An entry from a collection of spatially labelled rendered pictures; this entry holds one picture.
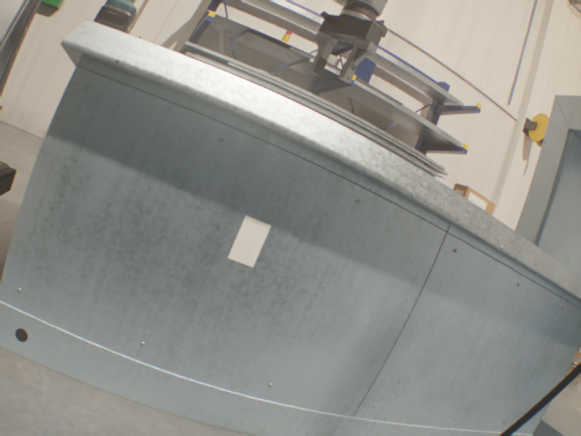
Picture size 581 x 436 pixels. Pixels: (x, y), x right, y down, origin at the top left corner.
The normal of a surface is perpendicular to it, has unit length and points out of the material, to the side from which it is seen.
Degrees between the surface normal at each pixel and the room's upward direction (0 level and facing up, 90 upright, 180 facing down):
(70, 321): 90
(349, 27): 90
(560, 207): 90
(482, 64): 90
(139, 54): 67
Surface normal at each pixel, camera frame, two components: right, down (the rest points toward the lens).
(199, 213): 0.33, 0.21
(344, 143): 0.47, -0.16
